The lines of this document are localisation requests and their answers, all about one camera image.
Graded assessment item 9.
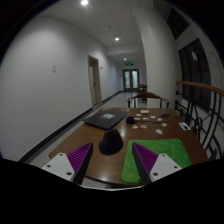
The open side door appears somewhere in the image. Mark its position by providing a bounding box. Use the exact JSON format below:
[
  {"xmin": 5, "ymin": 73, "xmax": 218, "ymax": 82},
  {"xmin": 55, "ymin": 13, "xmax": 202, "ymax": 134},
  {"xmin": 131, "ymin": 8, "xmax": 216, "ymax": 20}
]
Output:
[{"xmin": 87, "ymin": 54, "xmax": 103, "ymax": 108}]

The black railing with wooden handrail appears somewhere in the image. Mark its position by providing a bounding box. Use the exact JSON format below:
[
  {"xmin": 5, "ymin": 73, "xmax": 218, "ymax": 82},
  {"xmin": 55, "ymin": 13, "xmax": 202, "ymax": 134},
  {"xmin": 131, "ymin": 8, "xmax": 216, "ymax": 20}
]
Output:
[{"xmin": 174, "ymin": 80, "xmax": 224, "ymax": 161}]

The white printed card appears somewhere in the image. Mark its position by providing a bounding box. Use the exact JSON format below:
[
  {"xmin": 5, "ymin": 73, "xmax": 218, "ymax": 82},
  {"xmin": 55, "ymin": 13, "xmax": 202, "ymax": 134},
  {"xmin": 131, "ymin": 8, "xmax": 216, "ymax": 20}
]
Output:
[{"xmin": 178, "ymin": 121, "xmax": 192, "ymax": 132}]

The thin black cable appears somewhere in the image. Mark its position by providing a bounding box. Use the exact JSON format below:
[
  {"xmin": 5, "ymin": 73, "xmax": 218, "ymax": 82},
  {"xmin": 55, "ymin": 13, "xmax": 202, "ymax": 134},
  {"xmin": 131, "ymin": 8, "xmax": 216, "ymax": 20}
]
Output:
[{"xmin": 156, "ymin": 113, "xmax": 172, "ymax": 123}]

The wooden armchair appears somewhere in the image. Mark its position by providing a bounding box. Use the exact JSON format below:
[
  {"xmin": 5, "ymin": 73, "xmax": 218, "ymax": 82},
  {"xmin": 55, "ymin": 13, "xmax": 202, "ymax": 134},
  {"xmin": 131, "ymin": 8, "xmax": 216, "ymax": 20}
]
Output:
[{"xmin": 126, "ymin": 91, "xmax": 171, "ymax": 109}]

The glass double door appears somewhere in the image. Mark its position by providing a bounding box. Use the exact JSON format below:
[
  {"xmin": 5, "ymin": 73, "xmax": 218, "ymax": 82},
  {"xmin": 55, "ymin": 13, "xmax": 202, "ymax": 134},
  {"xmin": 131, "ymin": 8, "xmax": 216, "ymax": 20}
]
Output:
[{"xmin": 121, "ymin": 68, "xmax": 140, "ymax": 92}]

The dark transom window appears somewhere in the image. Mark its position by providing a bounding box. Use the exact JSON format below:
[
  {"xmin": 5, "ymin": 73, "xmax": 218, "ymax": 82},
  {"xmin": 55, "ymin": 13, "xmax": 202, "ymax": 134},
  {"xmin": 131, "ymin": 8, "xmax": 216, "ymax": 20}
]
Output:
[{"xmin": 166, "ymin": 6, "xmax": 191, "ymax": 40}]

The black closed laptop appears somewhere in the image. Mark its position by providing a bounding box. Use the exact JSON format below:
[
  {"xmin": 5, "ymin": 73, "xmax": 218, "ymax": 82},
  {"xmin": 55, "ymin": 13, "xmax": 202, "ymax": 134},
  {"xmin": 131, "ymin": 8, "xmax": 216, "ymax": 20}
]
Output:
[{"xmin": 82, "ymin": 109, "xmax": 130, "ymax": 131}]

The dark framed window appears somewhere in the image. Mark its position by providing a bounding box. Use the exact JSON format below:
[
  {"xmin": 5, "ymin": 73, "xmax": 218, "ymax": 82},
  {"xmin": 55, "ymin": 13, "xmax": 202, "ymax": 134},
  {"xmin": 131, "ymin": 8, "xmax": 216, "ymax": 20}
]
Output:
[{"xmin": 178, "ymin": 38, "xmax": 212, "ymax": 113}]

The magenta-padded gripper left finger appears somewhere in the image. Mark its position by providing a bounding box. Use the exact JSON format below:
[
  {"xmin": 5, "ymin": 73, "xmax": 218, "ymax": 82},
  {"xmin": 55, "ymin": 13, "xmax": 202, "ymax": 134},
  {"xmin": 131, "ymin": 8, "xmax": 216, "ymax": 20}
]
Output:
[{"xmin": 41, "ymin": 141, "xmax": 94, "ymax": 185}]

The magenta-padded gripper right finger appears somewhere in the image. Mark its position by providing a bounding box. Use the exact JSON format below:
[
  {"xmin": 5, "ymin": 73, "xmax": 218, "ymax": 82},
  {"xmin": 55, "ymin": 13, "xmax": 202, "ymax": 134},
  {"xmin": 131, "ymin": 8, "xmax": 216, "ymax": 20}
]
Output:
[{"xmin": 131, "ymin": 141, "xmax": 183, "ymax": 185}]

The green mouse pad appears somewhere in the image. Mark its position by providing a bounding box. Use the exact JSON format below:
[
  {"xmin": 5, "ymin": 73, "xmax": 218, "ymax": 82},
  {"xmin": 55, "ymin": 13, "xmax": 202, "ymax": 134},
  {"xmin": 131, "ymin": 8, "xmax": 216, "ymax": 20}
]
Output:
[{"xmin": 121, "ymin": 138, "xmax": 192, "ymax": 184}]

